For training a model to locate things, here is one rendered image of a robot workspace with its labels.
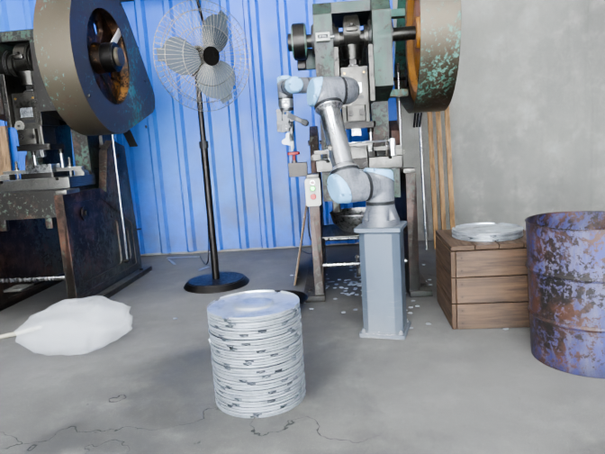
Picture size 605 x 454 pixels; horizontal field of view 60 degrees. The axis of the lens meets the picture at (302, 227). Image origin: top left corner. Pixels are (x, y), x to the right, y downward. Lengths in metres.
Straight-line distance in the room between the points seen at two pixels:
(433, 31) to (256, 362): 1.67
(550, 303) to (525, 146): 2.50
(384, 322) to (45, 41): 2.01
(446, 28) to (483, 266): 1.08
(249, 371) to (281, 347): 0.11
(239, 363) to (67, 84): 1.75
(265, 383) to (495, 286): 1.08
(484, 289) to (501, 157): 2.12
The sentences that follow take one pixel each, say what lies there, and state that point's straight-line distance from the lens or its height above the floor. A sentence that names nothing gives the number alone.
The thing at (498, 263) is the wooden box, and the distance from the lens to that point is 2.24.
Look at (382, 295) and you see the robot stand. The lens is 2.14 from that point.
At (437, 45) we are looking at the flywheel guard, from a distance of 2.59.
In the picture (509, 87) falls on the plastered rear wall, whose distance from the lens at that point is 4.27.
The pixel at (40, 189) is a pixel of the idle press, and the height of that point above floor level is 0.65.
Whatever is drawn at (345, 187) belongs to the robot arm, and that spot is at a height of 0.62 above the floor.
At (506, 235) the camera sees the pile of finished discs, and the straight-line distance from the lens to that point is 2.29.
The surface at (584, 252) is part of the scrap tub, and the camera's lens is 1.82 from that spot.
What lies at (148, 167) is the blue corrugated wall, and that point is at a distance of 4.25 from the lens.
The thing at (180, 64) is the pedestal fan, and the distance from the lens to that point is 2.97.
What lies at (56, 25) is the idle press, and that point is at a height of 1.42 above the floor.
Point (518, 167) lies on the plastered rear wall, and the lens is 4.28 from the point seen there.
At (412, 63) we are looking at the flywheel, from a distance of 3.22.
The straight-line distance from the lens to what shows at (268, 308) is 1.62.
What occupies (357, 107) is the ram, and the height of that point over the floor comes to 0.96.
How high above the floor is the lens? 0.79
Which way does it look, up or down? 9 degrees down
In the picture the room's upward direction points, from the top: 4 degrees counter-clockwise
